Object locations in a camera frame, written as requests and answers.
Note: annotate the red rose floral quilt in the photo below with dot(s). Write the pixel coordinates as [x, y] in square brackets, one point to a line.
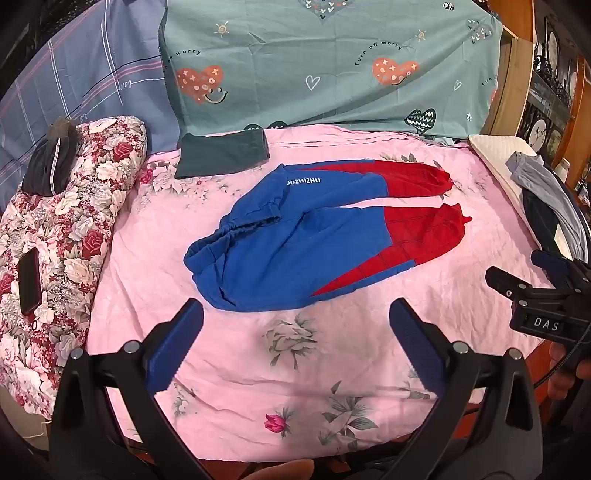
[78, 230]

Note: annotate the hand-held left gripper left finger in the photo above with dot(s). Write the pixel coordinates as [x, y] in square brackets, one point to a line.
[178, 346]

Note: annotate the black ornate display shelf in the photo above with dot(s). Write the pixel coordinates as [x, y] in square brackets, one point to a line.
[549, 83]

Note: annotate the person's right hand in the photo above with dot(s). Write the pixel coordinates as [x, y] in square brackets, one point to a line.
[561, 369]

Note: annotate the cream pillow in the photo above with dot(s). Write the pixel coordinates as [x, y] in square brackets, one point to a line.
[489, 152]

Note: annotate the dark navy garment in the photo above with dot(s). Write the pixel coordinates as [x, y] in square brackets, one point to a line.
[538, 217]

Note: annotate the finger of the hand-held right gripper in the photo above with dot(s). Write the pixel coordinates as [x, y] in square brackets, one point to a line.
[505, 280]
[551, 265]

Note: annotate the pink floral bedsheet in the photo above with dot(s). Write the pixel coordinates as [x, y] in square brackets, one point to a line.
[323, 369]

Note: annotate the green heart print quilt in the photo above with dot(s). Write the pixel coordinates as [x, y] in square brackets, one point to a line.
[300, 60]

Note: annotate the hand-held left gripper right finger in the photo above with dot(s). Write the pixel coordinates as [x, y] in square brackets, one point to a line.
[415, 350]

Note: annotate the black phone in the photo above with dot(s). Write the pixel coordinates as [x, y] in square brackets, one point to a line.
[30, 281]

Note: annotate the grey garment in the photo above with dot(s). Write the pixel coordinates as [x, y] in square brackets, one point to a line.
[549, 184]

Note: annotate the dark grey cloth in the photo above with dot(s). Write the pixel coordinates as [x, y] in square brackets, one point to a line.
[46, 166]

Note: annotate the blue and red pants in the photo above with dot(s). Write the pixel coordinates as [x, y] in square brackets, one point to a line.
[277, 240]

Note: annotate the dark green folded garment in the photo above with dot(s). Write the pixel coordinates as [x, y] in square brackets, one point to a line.
[217, 154]

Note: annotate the blue plaid quilt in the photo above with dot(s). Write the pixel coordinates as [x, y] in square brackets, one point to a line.
[92, 69]

